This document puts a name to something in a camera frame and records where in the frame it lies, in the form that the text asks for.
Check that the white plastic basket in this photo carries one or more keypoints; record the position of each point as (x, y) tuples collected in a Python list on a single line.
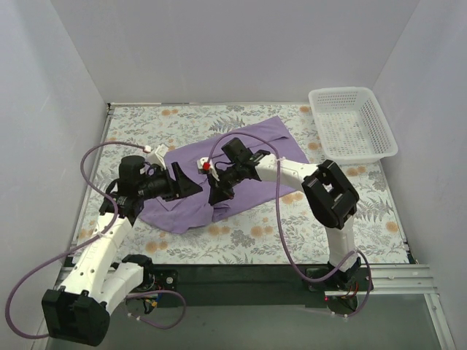
[(351, 125)]

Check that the aluminium frame rail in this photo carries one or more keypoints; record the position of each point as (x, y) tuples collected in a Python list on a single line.
[(388, 279)]

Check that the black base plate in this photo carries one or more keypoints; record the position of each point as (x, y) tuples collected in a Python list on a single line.
[(165, 279), (342, 282)]

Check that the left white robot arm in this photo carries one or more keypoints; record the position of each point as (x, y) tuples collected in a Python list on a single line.
[(80, 309)]

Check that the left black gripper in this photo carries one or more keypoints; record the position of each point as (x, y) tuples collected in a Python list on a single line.
[(174, 181)]

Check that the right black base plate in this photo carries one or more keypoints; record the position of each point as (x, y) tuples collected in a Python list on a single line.
[(342, 282)]

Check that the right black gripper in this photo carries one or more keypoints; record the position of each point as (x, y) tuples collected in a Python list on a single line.
[(220, 182)]

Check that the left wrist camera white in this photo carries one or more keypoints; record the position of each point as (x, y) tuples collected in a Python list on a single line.
[(158, 153)]

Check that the purple t shirt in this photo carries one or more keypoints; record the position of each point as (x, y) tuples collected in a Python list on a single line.
[(195, 211)]

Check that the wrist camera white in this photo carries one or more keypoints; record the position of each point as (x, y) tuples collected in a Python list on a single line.
[(158, 153), (206, 166)]

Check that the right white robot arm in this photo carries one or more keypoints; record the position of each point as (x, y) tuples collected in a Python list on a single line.
[(330, 195)]

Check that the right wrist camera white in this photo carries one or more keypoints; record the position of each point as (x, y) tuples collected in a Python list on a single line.
[(206, 166)]

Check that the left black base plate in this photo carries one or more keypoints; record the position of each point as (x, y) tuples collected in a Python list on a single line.
[(165, 279)]

